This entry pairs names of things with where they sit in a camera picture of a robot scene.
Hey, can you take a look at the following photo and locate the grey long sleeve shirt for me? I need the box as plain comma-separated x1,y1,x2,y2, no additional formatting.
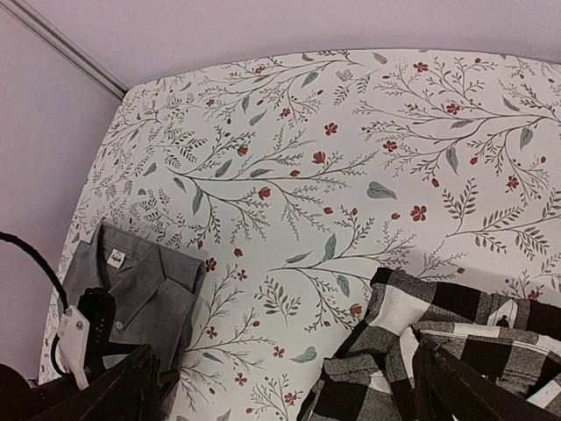
63,223,204,372

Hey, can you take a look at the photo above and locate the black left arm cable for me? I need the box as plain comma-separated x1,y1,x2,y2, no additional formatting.
0,232,74,376

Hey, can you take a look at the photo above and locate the floral patterned table cloth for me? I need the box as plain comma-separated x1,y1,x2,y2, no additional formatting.
59,49,560,420

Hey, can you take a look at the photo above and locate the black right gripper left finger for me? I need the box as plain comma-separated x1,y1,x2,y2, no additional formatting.
32,345,160,421

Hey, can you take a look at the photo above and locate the black white plaid shirt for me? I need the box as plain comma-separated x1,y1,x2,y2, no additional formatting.
298,268,560,420

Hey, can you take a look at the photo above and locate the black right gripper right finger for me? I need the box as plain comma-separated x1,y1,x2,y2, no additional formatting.
414,339,560,421

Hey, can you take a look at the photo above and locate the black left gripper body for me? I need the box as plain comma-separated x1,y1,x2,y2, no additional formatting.
1,364,88,420

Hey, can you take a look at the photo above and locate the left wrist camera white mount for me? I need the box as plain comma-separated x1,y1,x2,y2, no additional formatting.
58,288,117,390

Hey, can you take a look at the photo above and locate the left aluminium frame post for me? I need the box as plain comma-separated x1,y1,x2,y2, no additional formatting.
1,0,129,101

